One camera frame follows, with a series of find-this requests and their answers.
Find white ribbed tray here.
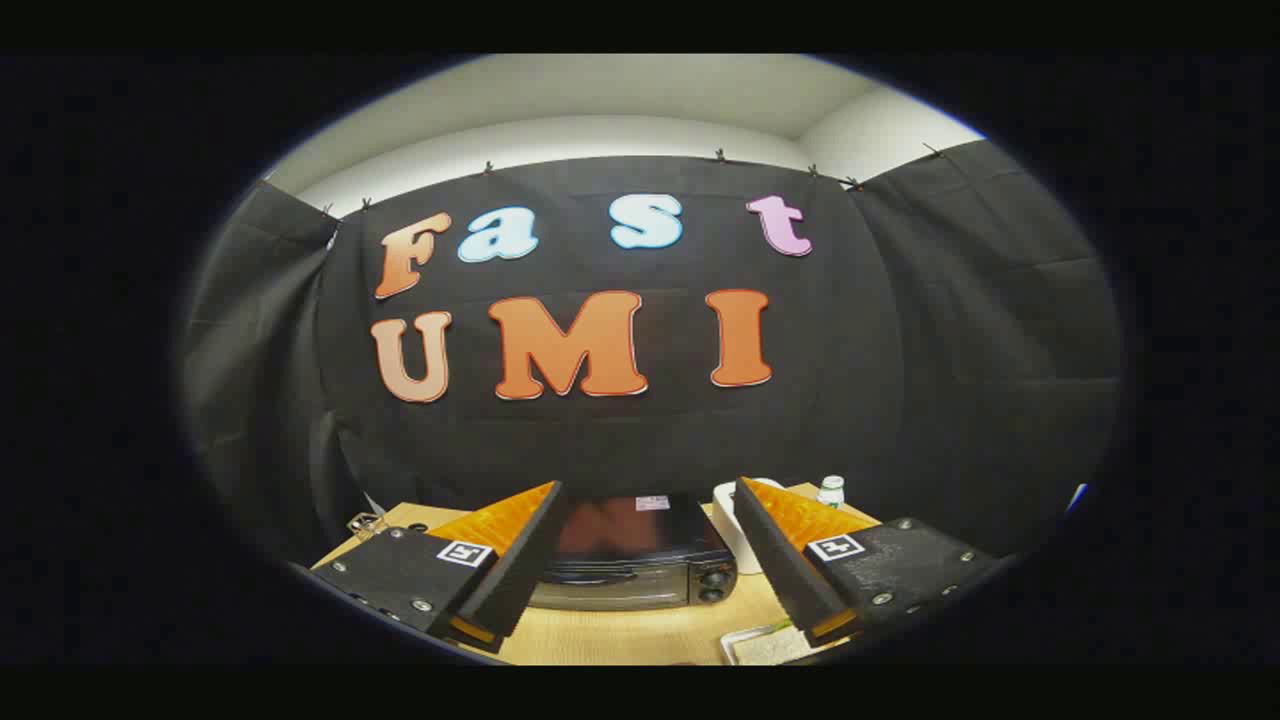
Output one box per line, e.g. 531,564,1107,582
720,622,807,666

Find white pop-up toaster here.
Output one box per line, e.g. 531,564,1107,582
712,478,791,576

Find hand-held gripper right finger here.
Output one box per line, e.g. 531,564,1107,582
733,476,1006,649

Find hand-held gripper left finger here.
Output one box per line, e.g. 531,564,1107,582
310,480,568,656

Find black toaster oven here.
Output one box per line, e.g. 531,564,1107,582
530,493,739,611

